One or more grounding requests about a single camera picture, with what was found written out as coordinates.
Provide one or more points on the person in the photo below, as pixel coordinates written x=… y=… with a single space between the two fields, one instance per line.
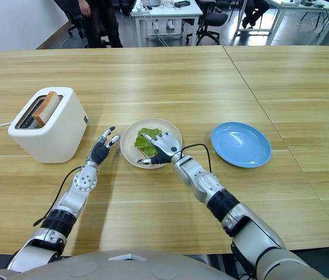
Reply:
x=253 y=13
x=164 y=24
x=100 y=21

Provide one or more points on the green lettuce leaf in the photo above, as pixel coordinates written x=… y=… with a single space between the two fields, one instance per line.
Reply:
x=144 y=143

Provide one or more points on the robot body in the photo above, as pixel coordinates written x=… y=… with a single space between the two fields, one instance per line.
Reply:
x=123 y=266

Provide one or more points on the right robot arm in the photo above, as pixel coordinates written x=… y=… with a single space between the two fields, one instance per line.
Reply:
x=234 y=216

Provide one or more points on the blue plate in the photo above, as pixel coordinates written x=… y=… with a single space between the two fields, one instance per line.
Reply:
x=240 y=144

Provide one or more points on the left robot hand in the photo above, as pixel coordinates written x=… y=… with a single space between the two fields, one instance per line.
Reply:
x=100 y=150

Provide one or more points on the cream toaster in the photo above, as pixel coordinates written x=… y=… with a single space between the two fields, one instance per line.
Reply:
x=59 y=131

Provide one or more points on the cream plate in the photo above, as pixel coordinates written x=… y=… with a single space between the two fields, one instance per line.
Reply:
x=132 y=151

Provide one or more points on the black office chair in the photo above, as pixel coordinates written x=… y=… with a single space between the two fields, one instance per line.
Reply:
x=211 y=21
x=75 y=20

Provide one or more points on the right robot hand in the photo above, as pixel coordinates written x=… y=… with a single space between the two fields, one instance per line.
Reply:
x=166 y=144

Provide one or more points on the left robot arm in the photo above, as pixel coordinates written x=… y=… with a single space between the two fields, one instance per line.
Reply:
x=65 y=210

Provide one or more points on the bread slice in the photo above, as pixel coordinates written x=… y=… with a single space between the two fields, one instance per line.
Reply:
x=46 y=109

